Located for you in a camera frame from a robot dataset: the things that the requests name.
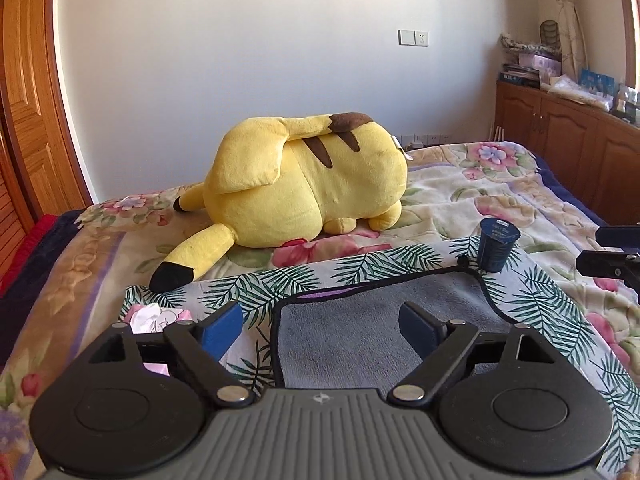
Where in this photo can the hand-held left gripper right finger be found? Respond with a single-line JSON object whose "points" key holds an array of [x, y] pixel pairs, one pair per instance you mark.
{"points": [[417, 326]]}

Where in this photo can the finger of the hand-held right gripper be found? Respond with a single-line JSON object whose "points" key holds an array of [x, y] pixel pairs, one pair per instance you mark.
{"points": [[620, 236], [602, 264]]}

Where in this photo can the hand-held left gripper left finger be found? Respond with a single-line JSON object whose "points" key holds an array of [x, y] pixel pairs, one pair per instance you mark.
{"points": [[226, 331]]}

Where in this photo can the grey towel with black edge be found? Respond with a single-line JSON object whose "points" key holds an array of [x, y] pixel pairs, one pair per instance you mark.
{"points": [[350, 320]]}

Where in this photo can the dark blue bed sheet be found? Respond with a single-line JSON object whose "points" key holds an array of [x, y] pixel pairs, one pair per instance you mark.
{"points": [[575, 190]]}

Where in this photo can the pink white crumpled wrapper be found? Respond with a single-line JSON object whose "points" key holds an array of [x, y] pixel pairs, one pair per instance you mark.
{"points": [[150, 317]]}

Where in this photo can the palm leaf printed cloth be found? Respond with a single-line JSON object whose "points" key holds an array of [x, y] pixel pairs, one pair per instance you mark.
{"points": [[300, 272]]}

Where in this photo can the dark blue cup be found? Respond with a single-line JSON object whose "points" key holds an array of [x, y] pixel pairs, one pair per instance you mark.
{"points": [[496, 245]]}

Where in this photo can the wooden cabinet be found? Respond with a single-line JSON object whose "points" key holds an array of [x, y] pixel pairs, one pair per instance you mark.
{"points": [[575, 130]]}

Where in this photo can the clear plastic bag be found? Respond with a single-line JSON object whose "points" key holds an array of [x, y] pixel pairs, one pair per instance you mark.
{"points": [[580, 91]]}

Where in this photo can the blue printed card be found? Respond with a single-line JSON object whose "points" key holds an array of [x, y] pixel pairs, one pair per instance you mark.
{"points": [[597, 81]]}

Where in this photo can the yellow plush toy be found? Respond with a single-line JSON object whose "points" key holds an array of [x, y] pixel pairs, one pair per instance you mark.
{"points": [[310, 180]]}

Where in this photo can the dark flat box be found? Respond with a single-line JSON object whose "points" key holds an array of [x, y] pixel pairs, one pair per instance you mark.
{"points": [[520, 76]]}

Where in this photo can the pale purple box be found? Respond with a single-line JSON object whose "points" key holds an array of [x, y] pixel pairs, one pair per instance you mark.
{"points": [[540, 62]]}

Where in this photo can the red cloth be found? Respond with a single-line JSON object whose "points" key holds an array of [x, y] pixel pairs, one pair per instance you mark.
{"points": [[25, 250]]}

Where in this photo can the striped round container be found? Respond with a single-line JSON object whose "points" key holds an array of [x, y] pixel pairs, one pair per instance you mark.
{"points": [[549, 31]]}

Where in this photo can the cream curtain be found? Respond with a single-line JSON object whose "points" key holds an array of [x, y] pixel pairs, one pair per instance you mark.
{"points": [[567, 15]]}

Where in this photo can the wooden door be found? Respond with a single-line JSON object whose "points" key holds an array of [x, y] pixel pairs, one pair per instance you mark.
{"points": [[30, 110]]}

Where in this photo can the white wall socket row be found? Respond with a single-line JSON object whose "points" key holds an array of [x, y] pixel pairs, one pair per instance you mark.
{"points": [[425, 138]]}

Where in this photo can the white wall switch panel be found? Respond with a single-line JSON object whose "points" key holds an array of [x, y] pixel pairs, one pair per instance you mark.
{"points": [[413, 38]]}

